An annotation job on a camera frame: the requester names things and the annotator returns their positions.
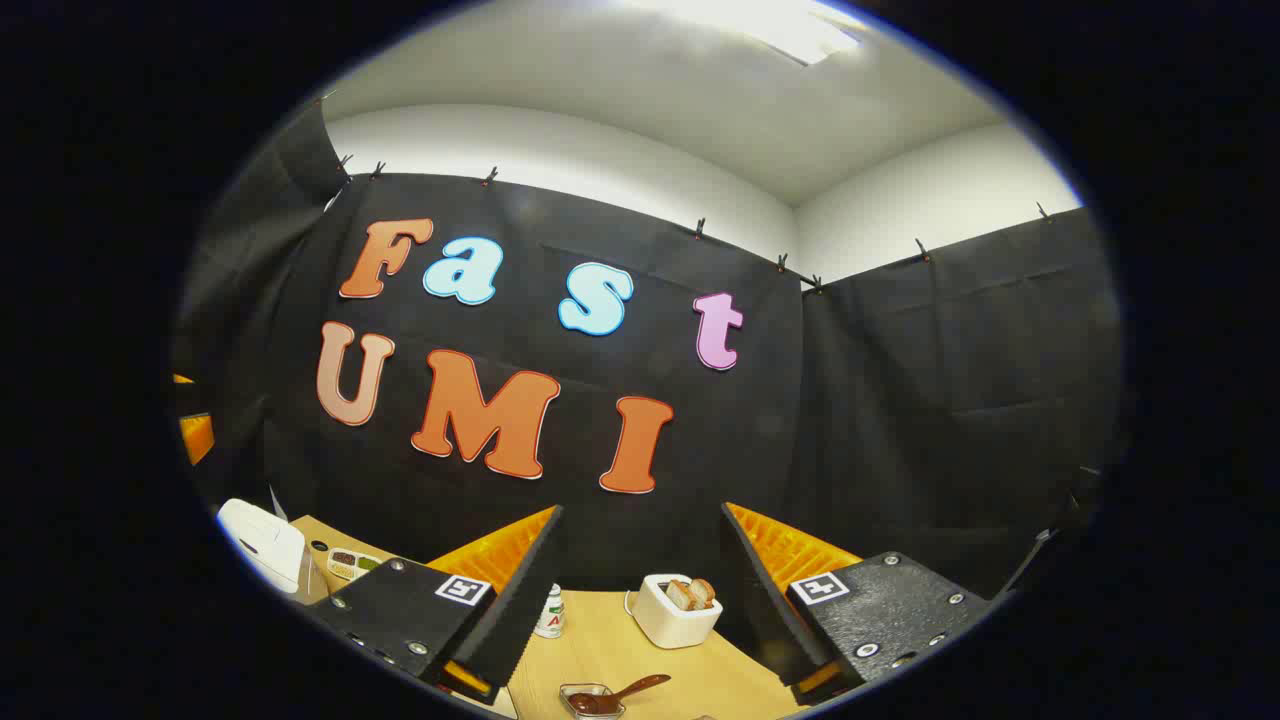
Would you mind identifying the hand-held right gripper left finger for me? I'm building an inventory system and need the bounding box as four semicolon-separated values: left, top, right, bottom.
305;505;566;707

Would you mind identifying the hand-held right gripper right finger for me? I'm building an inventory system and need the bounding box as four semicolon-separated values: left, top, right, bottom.
720;502;1001;707

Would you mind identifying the white rice cooker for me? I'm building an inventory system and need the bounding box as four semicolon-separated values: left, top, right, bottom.
217;498;307;593

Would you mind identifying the brown wooden spoon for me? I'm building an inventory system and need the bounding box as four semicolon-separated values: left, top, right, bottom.
572;674;672;715

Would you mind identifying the white bottle with green label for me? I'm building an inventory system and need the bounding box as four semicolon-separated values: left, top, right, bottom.
533;584;566;640

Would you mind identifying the white toaster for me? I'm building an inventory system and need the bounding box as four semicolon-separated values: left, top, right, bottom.
630;573;723;649

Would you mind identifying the white divided bean tray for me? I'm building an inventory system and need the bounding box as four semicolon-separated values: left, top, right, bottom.
326;546;383;583

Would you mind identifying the black backdrop cloth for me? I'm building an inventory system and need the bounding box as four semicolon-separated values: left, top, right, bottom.
170;100;1126;601

